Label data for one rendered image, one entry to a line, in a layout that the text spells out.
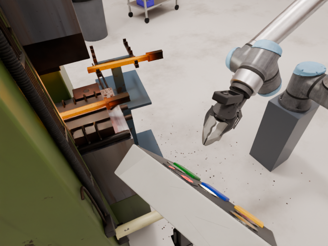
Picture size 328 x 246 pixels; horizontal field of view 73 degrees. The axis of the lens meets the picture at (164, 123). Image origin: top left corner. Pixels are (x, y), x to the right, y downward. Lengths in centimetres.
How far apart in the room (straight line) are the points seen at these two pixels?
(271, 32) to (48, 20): 74
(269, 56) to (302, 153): 155
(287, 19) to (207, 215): 78
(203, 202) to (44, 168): 31
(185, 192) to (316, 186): 169
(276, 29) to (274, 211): 126
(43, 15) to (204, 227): 55
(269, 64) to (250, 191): 126
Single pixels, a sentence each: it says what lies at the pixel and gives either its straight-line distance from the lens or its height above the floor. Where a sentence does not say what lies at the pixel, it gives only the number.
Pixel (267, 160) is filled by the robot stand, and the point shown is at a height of 9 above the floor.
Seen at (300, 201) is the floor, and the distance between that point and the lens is 195.
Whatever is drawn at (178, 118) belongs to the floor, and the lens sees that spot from 225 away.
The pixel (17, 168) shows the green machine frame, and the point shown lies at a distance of 48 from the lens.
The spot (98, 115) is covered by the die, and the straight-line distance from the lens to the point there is 93.
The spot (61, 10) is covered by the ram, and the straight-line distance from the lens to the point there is 60.
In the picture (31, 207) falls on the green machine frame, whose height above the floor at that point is 114.
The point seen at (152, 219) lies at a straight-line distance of 103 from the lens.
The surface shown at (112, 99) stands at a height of 101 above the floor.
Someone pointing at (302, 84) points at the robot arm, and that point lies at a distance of 149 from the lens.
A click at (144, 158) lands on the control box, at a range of 49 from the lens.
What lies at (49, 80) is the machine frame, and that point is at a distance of 114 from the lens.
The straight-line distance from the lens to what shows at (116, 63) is 127.
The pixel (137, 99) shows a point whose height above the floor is 70.
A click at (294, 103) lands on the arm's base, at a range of 157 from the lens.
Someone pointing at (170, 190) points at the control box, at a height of 119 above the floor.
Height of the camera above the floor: 159
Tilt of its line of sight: 46 degrees down
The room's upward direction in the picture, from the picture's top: 5 degrees counter-clockwise
